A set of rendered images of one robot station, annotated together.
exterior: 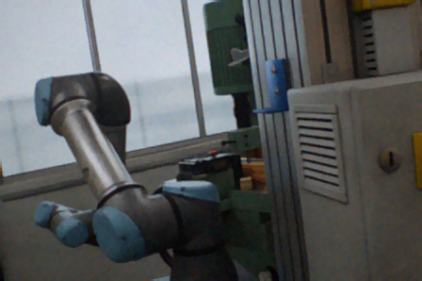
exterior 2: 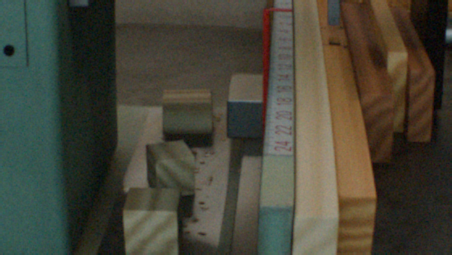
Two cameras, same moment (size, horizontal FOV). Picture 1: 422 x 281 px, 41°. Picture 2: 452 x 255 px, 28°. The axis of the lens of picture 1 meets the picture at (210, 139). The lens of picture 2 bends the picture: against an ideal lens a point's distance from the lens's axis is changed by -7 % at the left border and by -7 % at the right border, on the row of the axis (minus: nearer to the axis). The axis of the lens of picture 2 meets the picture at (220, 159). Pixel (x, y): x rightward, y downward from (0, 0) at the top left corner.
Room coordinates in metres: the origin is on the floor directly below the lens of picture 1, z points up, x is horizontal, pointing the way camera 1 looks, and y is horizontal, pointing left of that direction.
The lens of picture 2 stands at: (2.50, 0.27, 1.13)
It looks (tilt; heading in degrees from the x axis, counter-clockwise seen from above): 24 degrees down; 222
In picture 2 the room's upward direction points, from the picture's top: straight up
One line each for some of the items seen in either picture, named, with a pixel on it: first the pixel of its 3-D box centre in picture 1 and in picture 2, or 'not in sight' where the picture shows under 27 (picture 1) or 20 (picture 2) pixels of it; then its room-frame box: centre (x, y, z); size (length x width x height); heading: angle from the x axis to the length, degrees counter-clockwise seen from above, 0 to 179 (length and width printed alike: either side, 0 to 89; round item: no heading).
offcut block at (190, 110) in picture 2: not in sight; (186, 111); (1.90, -0.32, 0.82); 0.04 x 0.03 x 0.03; 134
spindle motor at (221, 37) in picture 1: (233, 47); not in sight; (1.95, -0.12, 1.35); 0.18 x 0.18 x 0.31
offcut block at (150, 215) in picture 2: not in sight; (153, 223); (2.08, -0.17, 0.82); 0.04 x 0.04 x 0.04; 40
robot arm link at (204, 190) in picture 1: (190, 211); not in sight; (1.20, 0.06, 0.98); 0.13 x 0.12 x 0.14; 122
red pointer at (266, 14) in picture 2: not in sight; (277, 100); (1.98, -0.15, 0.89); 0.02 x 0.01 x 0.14; 128
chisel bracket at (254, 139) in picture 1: (250, 140); not in sight; (1.96, -0.14, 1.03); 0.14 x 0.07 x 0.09; 128
